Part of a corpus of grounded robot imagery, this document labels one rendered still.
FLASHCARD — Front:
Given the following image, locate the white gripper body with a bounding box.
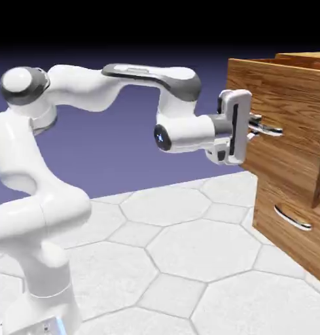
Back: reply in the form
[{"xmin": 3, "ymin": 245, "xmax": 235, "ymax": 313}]
[{"xmin": 217, "ymin": 89, "xmax": 253, "ymax": 166}]

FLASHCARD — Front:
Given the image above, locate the curved metal drawer handle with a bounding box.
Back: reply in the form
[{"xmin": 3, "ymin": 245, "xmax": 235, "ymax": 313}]
[
  {"xmin": 274, "ymin": 204, "xmax": 313, "ymax": 232},
  {"xmin": 249, "ymin": 118, "xmax": 284, "ymax": 137}
]

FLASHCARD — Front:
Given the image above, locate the wood drawer front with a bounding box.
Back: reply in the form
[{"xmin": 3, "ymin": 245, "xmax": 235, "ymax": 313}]
[
  {"xmin": 225, "ymin": 58, "xmax": 320, "ymax": 209},
  {"xmin": 253, "ymin": 167, "xmax": 320, "ymax": 286}
]

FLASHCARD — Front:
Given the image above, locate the light wood cabinet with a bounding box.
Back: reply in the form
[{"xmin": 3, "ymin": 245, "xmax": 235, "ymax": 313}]
[{"xmin": 252, "ymin": 52, "xmax": 320, "ymax": 289}]

